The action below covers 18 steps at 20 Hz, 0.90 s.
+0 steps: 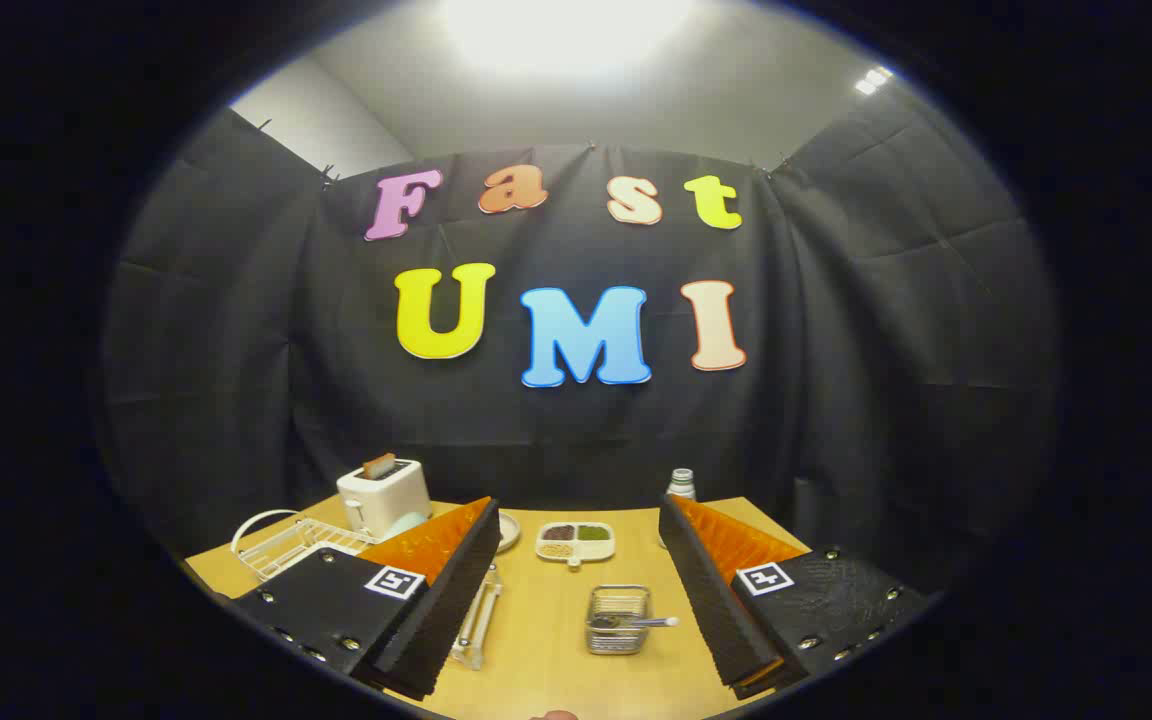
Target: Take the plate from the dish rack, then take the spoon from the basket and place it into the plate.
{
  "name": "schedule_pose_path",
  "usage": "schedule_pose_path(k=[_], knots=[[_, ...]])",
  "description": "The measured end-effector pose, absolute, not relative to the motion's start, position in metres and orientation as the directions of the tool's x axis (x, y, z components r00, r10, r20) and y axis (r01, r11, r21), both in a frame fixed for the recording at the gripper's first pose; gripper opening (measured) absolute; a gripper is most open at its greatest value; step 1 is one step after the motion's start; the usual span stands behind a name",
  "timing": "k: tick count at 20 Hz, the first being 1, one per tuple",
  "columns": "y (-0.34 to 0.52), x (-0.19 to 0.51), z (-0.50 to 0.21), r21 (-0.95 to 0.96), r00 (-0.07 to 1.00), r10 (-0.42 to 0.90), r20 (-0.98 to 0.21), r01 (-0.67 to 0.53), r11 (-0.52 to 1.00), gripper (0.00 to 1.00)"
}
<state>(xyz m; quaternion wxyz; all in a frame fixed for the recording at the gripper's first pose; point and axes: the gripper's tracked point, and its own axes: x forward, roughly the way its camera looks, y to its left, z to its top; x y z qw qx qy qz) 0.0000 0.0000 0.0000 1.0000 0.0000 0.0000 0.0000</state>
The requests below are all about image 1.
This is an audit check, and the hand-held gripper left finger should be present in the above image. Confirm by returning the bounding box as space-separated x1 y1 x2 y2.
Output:
226 497 502 701

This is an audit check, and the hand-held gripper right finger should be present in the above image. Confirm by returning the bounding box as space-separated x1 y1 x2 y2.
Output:
658 493 932 701

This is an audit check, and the metal wire basket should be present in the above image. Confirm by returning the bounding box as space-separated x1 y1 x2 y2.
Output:
586 585 653 656

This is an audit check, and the white wire dish rack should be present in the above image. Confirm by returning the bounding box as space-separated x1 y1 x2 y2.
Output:
231 508 504 671

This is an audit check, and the white divided snack dish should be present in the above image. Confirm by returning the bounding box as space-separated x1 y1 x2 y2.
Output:
536 521 617 571

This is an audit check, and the white toaster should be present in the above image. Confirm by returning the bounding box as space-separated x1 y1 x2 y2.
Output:
337 458 433 539

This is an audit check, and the black backdrop cloth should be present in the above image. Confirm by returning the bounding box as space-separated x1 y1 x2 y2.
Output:
101 105 1062 601

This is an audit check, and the large ceiling light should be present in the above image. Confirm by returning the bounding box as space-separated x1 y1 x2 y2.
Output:
441 0 697 81

